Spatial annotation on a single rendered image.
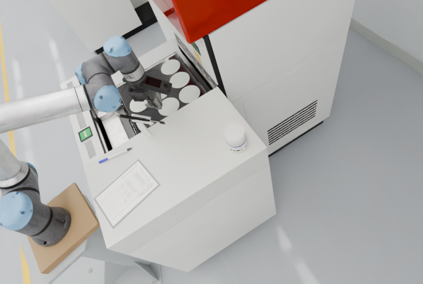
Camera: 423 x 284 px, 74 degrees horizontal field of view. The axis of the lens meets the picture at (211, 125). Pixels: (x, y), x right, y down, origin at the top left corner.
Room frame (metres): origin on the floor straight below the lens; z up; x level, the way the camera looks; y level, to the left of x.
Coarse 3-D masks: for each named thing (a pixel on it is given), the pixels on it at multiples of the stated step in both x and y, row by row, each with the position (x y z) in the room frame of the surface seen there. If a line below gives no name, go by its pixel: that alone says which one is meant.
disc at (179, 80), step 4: (180, 72) 1.00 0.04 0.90; (184, 72) 0.99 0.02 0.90; (172, 76) 1.00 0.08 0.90; (176, 76) 0.99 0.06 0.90; (180, 76) 0.98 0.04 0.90; (184, 76) 0.97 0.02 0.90; (188, 76) 0.96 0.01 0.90; (172, 80) 0.98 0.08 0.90; (176, 80) 0.97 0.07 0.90; (180, 80) 0.96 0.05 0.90; (184, 80) 0.94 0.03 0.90; (188, 80) 0.93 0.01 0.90; (172, 84) 0.95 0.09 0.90; (176, 84) 0.94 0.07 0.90; (180, 84) 0.93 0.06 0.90; (184, 84) 0.92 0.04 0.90
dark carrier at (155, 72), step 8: (176, 56) 1.12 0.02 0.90; (160, 64) 1.11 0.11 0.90; (152, 72) 1.08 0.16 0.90; (160, 72) 1.06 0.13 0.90; (176, 72) 1.01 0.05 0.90; (168, 80) 0.99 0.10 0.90; (192, 80) 0.92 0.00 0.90; (120, 88) 1.07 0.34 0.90; (176, 88) 0.92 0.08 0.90; (200, 88) 0.86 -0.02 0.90; (128, 96) 0.99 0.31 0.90; (168, 96) 0.89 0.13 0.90; (176, 96) 0.87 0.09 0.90; (200, 96) 0.81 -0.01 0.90; (128, 104) 0.95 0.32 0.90; (184, 104) 0.81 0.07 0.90; (128, 112) 0.90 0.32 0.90; (136, 112) 0.88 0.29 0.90; (144, 112) 0.86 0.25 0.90; (152, 112) 0.84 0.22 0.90; (152, 120) 0.80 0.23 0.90; (160, 120) 0.78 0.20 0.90; (136, 128) 0.79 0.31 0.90
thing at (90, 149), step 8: (72, 80) 1.20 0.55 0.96; (64, 88) 1.16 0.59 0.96; (88, 112) 0.94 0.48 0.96; (72, 120) 0.93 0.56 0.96; (80, 120) 0.92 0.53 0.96; (88, 120) 0.89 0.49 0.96; (80, 128) 0.87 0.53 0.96; (96, 136) 0.79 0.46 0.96; (80, 144) 0.79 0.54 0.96; (88, 144) 0.77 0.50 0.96; (96, 144) 0.75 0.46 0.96; (80, 152) 0.74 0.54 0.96; (88, 152) 0.73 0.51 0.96; (96, 152) 0.71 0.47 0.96; (88, 160) 0.69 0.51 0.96
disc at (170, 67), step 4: (168, 60) 1.12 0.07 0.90; (172, 60) 1.10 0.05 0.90; (176, 60) 1.09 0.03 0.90; (164, 64) 1.10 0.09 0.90; (168, 64) 1.09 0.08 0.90; (172, 64) 1.08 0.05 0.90; (176, 64) 1.07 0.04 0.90; (164, 68) 1.08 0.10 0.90; (168, 68) 1.06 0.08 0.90; (172, 68) 1.05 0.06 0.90; (176, 68) 1.04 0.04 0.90; (164, 72) 1.05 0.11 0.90; (168, 72) 1.04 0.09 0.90; (172, 72) 1.02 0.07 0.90
